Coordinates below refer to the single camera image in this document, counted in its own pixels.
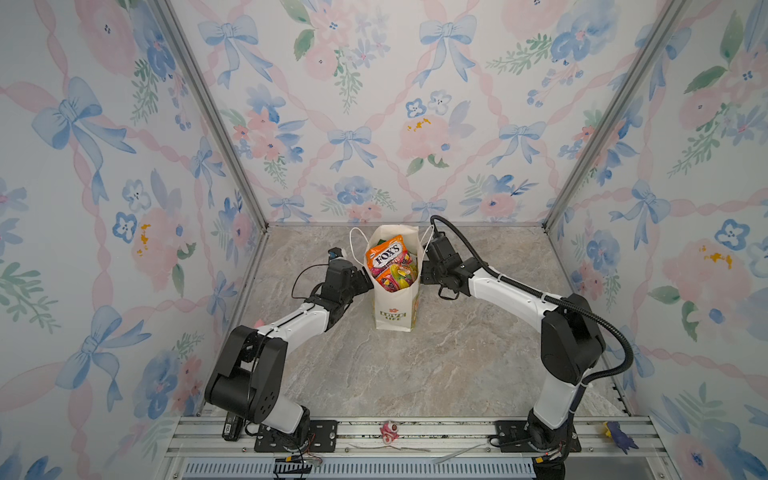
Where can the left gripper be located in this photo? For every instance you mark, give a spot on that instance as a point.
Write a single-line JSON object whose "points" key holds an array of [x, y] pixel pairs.
{"points": [[363, 286]]}

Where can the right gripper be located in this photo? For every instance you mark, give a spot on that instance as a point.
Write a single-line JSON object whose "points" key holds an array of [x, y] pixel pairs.
{"points": [[424, 273]]}

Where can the orange snack pack back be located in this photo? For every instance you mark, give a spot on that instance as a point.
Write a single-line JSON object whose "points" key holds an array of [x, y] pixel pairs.
{"points": [[392, 252]]}

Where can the orange snack pack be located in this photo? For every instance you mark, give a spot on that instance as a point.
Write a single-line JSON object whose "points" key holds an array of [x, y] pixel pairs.
{"points": [[392, 252], [397, 277]]}

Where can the white paper bag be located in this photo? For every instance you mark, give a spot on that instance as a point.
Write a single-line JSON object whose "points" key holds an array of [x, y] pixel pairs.
{"points": [[396, 311]]}

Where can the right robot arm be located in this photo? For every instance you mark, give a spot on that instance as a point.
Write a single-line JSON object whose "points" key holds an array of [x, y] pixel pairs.
{"points": [[570, 341]]}

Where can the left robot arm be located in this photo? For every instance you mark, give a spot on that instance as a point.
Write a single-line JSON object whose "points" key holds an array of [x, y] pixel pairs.
{"points": [[247, 377]]}

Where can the pink toy figure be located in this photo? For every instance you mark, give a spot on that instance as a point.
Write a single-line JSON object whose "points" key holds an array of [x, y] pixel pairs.
{"points": [[389, 432]]}

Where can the purple toy figure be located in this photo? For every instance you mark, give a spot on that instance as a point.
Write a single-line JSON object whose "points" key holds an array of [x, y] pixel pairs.
{"points": [[621, 440]]}

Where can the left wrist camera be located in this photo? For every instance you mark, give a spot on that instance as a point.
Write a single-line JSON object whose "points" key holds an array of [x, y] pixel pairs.
{"points": [[335, 253]]}

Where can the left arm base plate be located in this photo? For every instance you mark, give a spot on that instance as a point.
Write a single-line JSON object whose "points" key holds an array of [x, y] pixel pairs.
{"points": [[314, 436]]}

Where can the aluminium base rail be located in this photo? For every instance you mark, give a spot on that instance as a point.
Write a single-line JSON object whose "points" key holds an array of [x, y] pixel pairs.
{"points": [[425, 448]]}

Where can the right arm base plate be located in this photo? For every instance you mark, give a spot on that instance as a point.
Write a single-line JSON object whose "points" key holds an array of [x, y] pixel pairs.
{"points": [[524, 436]]}

